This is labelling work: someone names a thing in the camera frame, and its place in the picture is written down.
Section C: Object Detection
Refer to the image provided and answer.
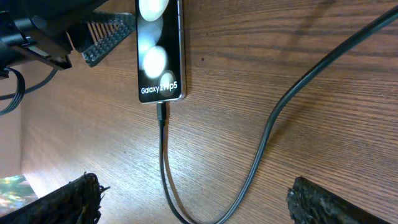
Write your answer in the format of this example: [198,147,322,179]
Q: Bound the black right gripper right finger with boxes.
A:
[287,177,389,224]

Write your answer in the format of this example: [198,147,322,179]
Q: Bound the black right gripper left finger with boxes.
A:
[1,173,109,224]

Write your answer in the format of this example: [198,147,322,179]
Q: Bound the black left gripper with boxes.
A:
[1,0,136,70]

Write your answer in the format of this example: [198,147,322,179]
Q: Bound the black USB-C charger cable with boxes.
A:
[156,4,398,224]

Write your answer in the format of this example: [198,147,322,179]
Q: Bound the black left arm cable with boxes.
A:
[0,67,58,116]

